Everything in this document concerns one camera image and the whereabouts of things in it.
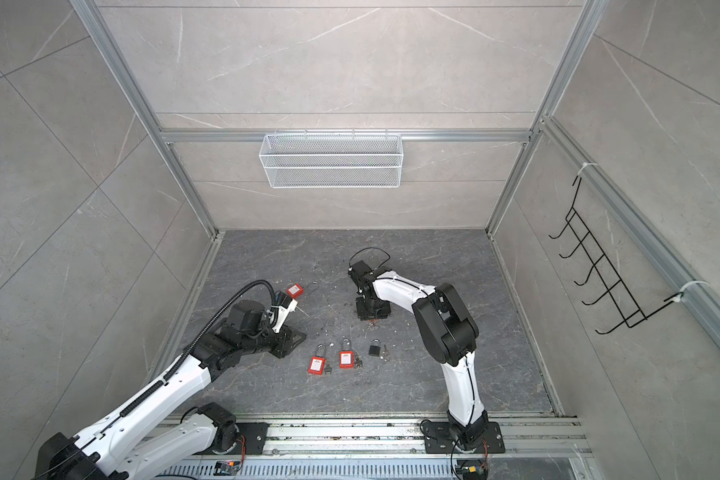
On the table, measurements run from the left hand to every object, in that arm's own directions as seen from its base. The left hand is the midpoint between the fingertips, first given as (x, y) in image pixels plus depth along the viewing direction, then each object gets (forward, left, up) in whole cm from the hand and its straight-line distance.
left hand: (301, 328), depth 79 cm
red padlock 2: (-6, -3, -11) cm, 13 cm away
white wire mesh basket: (+54, -8, +16) cm, 57 cm away
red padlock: (+20, +6, -12) cm, 24 cm away
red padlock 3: (-3, -12, -12) cm, 17 cm away
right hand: (+11, -19, -14) cm, 26 cm away
